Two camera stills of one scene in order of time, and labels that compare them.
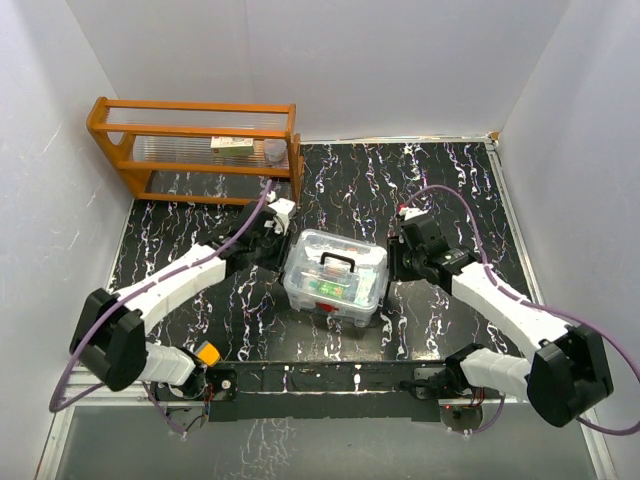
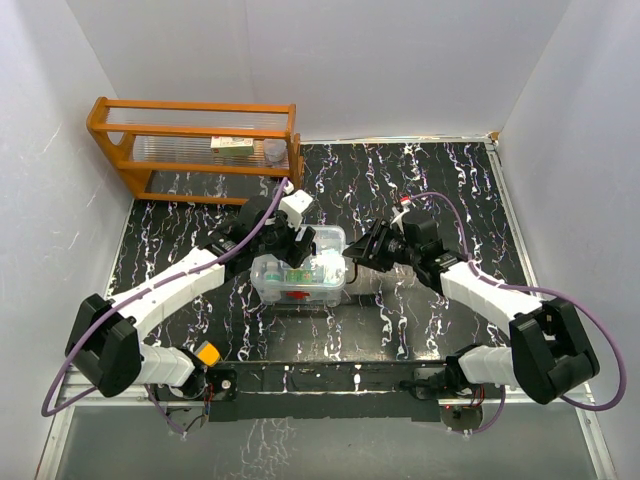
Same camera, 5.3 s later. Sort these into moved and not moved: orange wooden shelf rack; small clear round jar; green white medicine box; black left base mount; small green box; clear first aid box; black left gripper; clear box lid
Moved: clear box lid; clear first aid box; small green box
Not moved: orange wooden shelf rack; black left base mount; black left gripper; small clear round jar; green white medicine box
